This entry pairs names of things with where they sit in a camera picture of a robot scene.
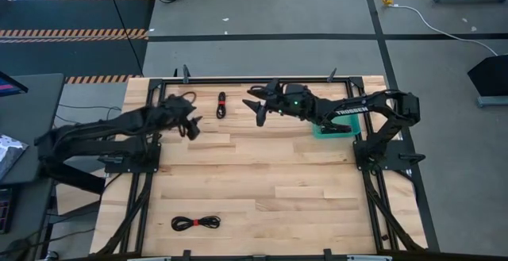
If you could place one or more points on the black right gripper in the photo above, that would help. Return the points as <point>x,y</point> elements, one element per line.
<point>291,100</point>

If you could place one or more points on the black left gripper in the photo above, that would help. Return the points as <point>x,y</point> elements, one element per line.
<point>178,112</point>

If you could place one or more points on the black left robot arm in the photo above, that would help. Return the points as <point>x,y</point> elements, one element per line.
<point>119,124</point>

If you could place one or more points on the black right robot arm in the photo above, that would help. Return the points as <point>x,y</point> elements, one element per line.
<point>357,109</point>

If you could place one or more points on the green plastic bin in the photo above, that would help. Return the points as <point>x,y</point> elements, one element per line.
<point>355,128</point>

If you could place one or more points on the grey side desk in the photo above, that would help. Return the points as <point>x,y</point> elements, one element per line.
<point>35,114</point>

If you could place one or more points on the yellow plug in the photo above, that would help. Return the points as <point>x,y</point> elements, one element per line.
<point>387,1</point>

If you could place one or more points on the black mat hazard stripes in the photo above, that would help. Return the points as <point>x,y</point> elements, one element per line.
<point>59,15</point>

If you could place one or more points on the grey printed plastic bag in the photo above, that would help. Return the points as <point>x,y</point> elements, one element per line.
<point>10,152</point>

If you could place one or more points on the dark monitor screen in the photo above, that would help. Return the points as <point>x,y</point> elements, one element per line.
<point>10,85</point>

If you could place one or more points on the dark keyboard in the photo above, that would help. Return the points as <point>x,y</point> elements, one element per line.
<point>4,209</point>

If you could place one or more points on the black box on stand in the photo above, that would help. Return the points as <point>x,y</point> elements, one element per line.
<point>490,76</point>

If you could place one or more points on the black metal table frame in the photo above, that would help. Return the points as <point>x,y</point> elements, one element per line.
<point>238,80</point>

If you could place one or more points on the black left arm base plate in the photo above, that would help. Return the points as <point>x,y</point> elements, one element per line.
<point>135,166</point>

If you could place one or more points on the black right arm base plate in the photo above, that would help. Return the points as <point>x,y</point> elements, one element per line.
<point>397,154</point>

